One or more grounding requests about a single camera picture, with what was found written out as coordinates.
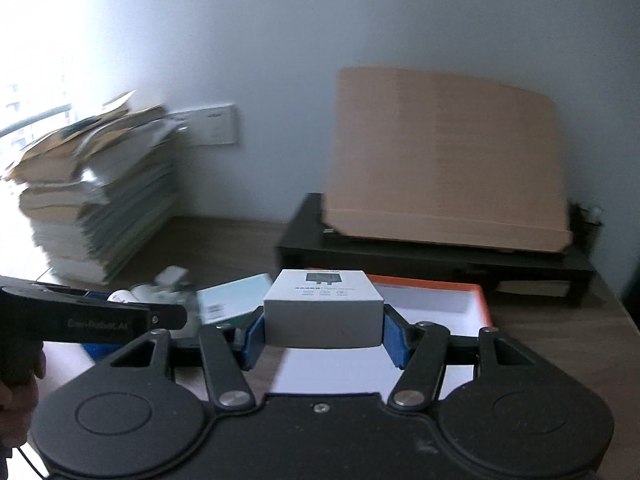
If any grey white product box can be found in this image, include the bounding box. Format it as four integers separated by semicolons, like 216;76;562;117
264;269;384;350

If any white plug-in repellent heater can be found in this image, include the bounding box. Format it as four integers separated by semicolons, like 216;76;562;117
107;285;156;304

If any person's left hand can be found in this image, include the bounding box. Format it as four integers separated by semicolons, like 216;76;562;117
0;351;47;448

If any teal white carton box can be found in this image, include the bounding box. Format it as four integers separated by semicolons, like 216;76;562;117
196;273;272;325

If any orange rimmed white tray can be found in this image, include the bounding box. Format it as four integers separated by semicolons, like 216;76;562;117
270;275;491;398

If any white usb charger plug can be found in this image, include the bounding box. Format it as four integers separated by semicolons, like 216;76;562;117
154;266;189;300

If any black monitor stand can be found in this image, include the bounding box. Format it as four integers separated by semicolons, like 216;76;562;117
277;193;596;307

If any stack of books and papers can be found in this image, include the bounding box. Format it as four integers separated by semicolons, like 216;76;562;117
6;93;178;284

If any white wall socket panel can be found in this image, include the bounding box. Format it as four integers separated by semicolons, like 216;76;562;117
169;104;239;148

